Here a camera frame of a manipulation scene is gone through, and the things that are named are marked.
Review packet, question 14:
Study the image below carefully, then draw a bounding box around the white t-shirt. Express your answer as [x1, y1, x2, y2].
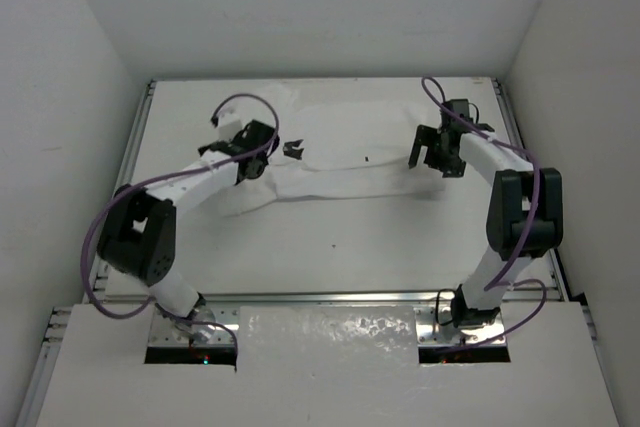
[210, 82, 445, 217]

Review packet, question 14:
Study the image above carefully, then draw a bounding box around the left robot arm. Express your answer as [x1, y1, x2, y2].
[96, 120, 278, 324]

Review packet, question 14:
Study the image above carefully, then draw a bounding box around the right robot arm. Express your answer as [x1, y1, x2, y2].
[408, 99, 563, 328]

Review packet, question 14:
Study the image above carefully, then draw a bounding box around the white front cover panel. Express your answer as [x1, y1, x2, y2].
[39, 303, 617, 426]

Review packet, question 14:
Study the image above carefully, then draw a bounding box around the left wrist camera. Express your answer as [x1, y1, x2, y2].
[212, 114, 244, 141]

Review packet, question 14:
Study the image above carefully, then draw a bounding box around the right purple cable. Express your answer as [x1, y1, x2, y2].
[420, 76, 548, 353]

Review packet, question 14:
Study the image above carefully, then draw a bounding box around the purple cable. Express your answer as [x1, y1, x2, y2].
[79, 92, 281, 348]
[420, 76, 548, 353]

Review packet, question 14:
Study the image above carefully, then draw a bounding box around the aluminium table frame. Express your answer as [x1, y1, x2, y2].
[14, 77, 601, 427]

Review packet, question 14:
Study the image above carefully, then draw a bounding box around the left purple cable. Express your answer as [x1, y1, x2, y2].
[79, 92, 281, 348]

